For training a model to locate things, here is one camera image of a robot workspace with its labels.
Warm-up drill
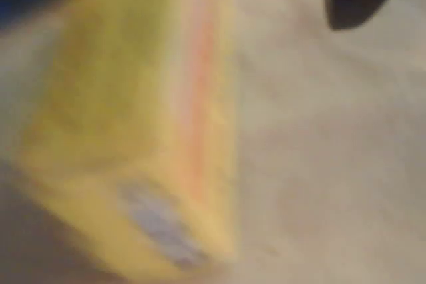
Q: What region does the yellow cardboard box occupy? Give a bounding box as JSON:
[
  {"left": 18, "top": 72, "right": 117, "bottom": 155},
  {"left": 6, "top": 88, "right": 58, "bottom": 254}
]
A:
[{"left": 16, "top": 0, "right": 242, "bottom": 284}]

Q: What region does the white wrinkled table cloth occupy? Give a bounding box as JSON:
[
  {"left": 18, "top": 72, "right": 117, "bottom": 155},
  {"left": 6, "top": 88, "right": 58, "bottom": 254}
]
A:
[{"left": 0, "top": 0, "right": 426, "bottom": 284}]

